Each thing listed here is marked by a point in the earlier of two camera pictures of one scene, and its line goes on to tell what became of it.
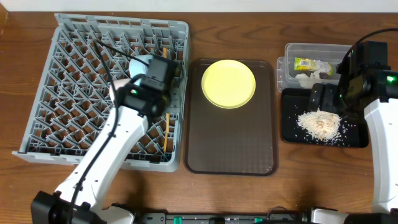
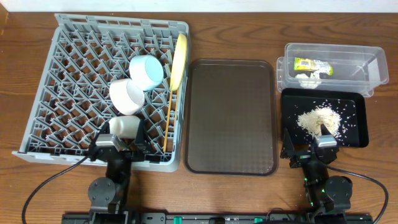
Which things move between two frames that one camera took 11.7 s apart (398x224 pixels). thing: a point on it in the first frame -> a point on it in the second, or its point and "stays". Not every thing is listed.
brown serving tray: (239, 141) stays
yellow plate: (228, 84) -> (179, 63)
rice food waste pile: (321, 125) stays
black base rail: (278, 215) stays
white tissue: (306, 81) stays
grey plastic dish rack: (71, 101) stays
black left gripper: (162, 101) -> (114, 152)
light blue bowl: (137, 68) stays
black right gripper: (325, 98) -> (305, 157)
